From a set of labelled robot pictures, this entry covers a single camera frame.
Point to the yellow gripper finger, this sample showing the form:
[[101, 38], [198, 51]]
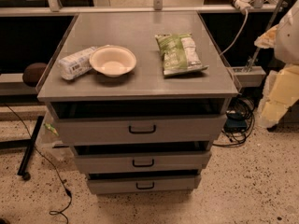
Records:
[[267, 40], [280, 92]]

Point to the grey top drawer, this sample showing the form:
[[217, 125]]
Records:
[[138, 121]]

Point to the grey drawer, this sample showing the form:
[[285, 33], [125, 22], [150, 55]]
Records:
[[143, 181], [138, 121], [142, 157]]

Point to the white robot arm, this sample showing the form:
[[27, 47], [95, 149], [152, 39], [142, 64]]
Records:
[[284, 40]]

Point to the grey drawer cabinet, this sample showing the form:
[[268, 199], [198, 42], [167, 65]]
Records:
[[137, 31]]

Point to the grey bottom drawer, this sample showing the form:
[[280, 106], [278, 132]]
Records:
[[143, 181]]

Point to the grey middle drawer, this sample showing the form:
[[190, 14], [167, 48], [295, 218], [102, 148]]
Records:
[[142, 157]]

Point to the metal diagonal pole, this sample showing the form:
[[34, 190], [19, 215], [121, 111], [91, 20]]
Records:
[[259, 4]]

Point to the green chip bag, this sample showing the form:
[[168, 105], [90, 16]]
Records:
[[178, 52]]

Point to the white paper bowl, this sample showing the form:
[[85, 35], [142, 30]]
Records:
[[113, 61]]

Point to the white wrapped package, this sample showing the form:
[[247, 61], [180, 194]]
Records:
[[76, 64]]

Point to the clear plastic bag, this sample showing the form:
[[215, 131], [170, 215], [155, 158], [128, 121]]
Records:
[[49, 142]]

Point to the brown round ball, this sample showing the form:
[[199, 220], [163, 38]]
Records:
[[33, 73]]

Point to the black stand leg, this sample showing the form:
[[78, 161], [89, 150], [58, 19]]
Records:
[[29, 145]]

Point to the grey metal bracket box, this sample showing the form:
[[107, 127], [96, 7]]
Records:
[[247, 79]]

